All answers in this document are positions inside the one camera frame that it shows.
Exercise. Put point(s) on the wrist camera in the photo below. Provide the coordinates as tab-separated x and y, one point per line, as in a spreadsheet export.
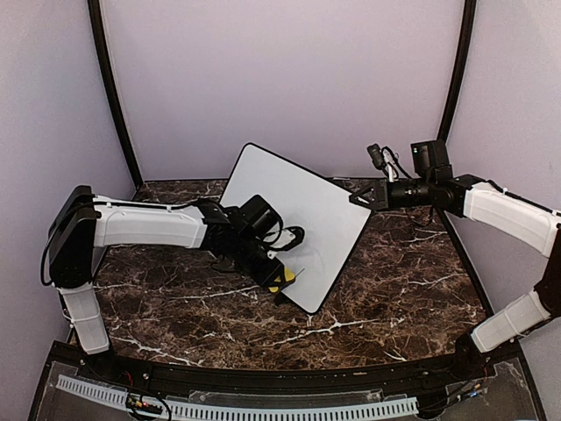
283	240
384	159

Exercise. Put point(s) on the white slotted cable duct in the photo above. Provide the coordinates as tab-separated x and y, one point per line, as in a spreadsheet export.
218	406

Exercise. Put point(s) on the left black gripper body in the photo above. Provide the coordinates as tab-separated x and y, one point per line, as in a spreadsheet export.
259	274

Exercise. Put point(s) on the black frame post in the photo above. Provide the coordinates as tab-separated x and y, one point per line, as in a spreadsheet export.
110	87
458	70

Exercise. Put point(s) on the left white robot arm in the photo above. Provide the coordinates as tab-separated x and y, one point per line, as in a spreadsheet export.
249	237

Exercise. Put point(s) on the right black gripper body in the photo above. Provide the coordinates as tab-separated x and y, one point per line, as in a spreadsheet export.
383	195

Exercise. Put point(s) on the left black frame post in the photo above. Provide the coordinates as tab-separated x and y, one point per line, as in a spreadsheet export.
110	87

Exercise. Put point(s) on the yellow black eraser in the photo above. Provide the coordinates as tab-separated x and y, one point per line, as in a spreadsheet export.
284	280

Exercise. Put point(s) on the black front rail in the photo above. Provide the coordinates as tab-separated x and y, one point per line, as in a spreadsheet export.
422	376

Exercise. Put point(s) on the white whiteboard black frame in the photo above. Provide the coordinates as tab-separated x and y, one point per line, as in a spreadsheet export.
331	223

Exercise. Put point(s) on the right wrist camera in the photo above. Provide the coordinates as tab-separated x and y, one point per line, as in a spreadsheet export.
384	159

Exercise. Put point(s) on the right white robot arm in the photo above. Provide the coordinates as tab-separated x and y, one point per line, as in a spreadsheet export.
483	201

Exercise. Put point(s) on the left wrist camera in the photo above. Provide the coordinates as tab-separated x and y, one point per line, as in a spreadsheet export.
283	240

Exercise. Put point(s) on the right black frame post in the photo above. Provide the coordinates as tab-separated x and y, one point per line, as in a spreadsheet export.
458	70

